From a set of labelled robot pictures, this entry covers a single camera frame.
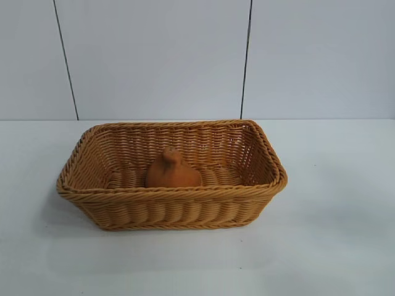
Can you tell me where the tan woven wicker basket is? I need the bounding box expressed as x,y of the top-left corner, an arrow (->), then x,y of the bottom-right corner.
56,119 -> 288,232

